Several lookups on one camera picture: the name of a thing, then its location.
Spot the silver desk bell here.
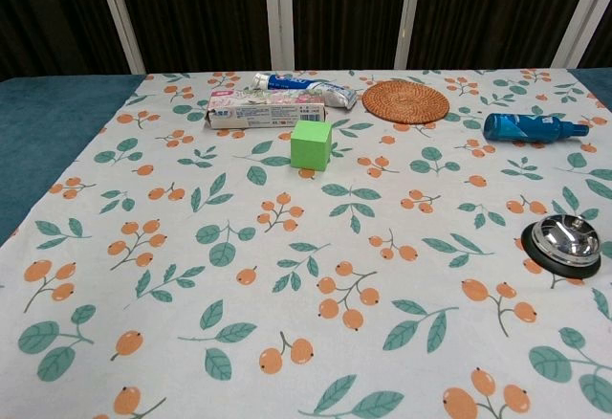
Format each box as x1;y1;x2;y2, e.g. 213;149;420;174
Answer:
520;213;602;278

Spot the green cube block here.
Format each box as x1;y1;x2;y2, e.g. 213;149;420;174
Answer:
290;120;334;170

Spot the white fruit leaf print tablecloth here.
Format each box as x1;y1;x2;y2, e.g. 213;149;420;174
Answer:
0;68;612;419

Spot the floral toothpaste carton box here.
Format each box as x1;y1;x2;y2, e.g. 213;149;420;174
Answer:
204;88;329;130

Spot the blue white toothpaste tube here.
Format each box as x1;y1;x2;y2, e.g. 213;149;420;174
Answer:
251;72;359;110

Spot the round woven rattan coaster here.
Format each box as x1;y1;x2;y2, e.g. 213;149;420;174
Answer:
361;80;450;125

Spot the blue spray bottle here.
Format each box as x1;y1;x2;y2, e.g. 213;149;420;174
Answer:
483;112;590;143

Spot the teal velvet table cover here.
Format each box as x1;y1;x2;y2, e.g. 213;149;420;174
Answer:
0;73;148;247

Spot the white partition frame post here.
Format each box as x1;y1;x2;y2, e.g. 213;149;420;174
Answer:
92;0;146;76
263;0;295;73
393;0;426;71
552;0;612;69

